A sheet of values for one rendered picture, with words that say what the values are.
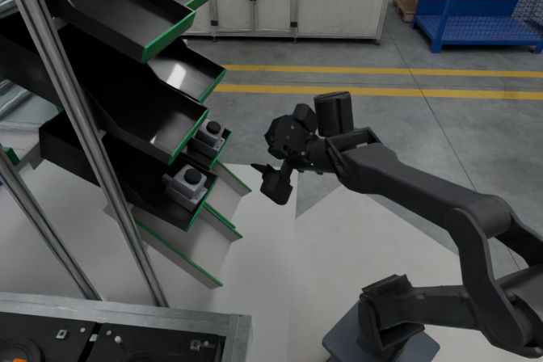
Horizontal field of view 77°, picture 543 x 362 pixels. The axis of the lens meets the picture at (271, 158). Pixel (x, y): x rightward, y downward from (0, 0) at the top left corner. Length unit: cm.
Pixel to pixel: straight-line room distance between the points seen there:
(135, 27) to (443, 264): 93
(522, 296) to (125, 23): 51
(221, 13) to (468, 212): 418
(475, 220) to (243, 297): 67
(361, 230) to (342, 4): 353
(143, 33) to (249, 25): 394
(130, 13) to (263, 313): 70
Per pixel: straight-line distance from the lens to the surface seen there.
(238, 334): 80
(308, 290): 95
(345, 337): 69
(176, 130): 58
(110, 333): 84
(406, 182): 42
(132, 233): 68
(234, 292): 94
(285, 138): 56
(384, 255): 104
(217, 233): 84
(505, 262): 239
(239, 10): 437
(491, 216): 38
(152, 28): 51
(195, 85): 69
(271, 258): 99
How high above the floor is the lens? 169
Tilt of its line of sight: 41 degrees down
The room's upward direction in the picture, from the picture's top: straight up
